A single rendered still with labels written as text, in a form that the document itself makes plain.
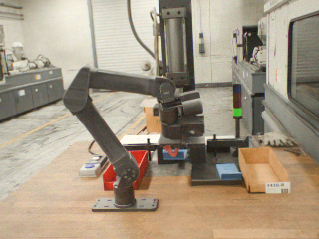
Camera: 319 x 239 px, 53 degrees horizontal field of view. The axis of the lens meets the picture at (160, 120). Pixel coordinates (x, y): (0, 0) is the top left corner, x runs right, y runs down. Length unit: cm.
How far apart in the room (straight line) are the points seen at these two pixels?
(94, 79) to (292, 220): 65
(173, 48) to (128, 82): 40
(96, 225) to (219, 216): 34
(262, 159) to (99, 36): 1005
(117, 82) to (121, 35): 997
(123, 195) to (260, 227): 39
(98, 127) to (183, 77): 46
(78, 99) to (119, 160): 21
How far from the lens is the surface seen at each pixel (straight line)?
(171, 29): 125
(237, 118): 147
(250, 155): 130
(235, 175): 111
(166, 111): 92
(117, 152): 93
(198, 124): 95
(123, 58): 1085
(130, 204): 100
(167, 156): 107
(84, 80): 88
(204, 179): 113
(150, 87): 90
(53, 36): 1183
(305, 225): 94
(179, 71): 125
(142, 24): 1069
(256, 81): 433
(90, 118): 91
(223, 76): 1052
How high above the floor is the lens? 137
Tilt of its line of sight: 13 degrees down
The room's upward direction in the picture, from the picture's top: 4 degrees counter-clockwise
